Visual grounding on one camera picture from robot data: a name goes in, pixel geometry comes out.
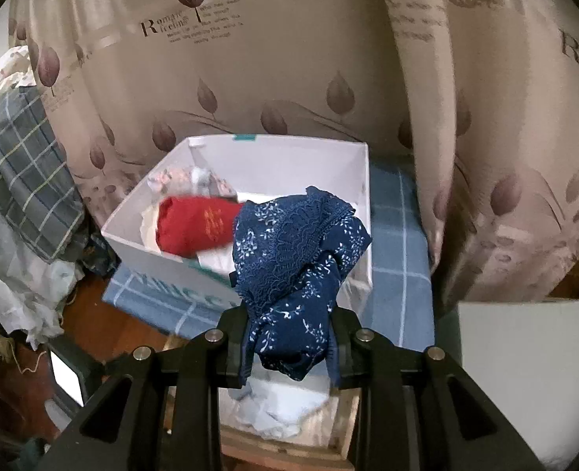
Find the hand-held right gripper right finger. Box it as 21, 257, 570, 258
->
329, 303, 550, 471

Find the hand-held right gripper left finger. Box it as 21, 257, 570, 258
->
34, 305, 252, 471

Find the white and light blue garment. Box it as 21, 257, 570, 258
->
218, 373, 339, 441

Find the navy floral lace underwear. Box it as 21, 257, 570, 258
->
230, 185, 373, 382

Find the wooden drawer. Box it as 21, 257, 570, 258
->
169, 334, 363, 462

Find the red underwear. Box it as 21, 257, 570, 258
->
154, 195, 243, 258

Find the pale floral underwear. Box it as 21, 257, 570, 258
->
147, 166, 238, 202

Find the white shoe box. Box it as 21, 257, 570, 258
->
100, 133, 373, 339

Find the blue checked cloth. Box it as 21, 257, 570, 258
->
102, 157, 437, 354

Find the lit phone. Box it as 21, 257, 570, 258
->
49, 351, 86, 408

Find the white crumpled cloth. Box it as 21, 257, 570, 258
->
0, 235, 79, 349

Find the plaid quilt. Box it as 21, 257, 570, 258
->
0, 86, 86, 263

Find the white floral cloth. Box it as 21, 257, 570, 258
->
0, 46, 37, 104

